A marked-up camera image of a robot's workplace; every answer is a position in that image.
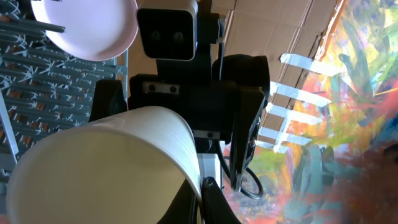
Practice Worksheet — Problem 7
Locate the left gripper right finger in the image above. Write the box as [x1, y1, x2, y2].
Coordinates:
[201, 177, 241, 224]

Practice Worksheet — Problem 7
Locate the colourful painted board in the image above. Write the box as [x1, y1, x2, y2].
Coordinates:
[220, 0, 397, 223]

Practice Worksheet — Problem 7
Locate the pink round plate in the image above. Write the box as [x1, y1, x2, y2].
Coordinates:
[31, 0, 138, 61]

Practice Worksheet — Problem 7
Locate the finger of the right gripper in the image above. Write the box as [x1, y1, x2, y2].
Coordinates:
[89, 79, 127, 122]

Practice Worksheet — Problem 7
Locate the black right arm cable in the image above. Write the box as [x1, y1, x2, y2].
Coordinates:
[214, 139, 265, 200]

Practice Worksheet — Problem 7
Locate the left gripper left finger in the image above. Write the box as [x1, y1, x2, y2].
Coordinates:
[157, 180, 198, 224]

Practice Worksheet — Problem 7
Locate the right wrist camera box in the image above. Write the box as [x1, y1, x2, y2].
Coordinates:
[136, 0, 198, 61]

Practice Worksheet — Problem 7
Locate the white paper cup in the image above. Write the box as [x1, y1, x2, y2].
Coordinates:
[7, 106, 202, 224]

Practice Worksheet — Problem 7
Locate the grey dishwasher rack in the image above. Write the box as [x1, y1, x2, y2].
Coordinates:
[1, 0, 128, 214]

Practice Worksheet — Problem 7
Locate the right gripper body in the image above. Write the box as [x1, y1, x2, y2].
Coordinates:
[128, 54, 270, 191]

